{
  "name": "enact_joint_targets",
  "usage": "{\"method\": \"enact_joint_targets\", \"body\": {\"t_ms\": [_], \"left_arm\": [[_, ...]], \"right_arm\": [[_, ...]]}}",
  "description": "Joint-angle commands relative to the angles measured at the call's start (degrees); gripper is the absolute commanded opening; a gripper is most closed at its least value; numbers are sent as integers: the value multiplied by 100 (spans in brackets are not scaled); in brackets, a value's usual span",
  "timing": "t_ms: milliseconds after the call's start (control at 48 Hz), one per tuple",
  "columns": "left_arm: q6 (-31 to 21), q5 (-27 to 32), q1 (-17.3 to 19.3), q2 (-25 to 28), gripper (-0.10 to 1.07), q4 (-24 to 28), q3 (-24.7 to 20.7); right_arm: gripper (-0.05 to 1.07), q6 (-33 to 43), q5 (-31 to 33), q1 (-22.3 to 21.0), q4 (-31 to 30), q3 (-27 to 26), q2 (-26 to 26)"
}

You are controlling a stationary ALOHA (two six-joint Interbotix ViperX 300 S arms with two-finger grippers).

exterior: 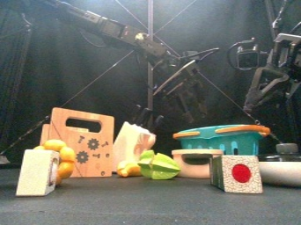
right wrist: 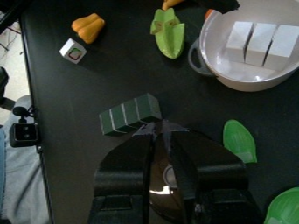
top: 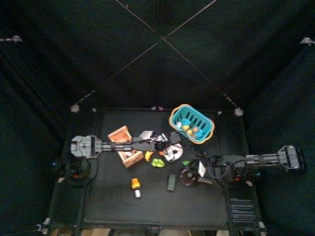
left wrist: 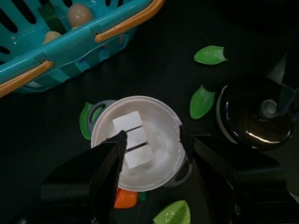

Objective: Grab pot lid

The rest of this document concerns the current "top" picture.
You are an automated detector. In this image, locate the wooden toy crate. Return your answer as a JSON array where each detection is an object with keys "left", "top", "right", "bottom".
[{"left": 106, "top": 124, "right": 145, "bottom": 169}]

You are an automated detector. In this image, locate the teal basket with orange rim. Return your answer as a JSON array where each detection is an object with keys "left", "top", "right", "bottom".
[{"left": 166, "top": 103, "right": 216, "bottom": 145}]

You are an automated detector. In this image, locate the white card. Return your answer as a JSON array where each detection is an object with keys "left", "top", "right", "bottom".
[{"left": 196, "top": 160, "right": 208, "bottom": 178}]

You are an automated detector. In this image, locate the yellow-green toy pepper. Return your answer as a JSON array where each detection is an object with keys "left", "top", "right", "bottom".
[{"left": 149, "top": 158, "right": 165, "bottom": 169}]

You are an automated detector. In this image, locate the dark toy pan with handle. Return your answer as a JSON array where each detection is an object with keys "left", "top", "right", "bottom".
[{"left": 178, "top": 168, "right": 214, "bottom": 187}]

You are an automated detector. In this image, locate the white printed label sticker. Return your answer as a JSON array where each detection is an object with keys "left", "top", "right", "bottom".
[{"left": 228, "top": 196, "right": 258, "bottom": 226}]

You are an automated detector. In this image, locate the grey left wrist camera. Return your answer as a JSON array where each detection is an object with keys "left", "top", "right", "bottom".
[{"left": 137, "top": 130, "right": 154, "bottom": 141}]

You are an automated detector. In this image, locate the dark green rectangular block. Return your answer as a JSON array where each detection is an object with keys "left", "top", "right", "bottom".
[{"left": 165, "top": 173, "right": 177, "bottom": 193}]

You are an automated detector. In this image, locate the orange toy carrot piece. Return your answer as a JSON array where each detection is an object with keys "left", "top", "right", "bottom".
[{"left": 130, "top": 177, "right": 142, "bottom": 190}]

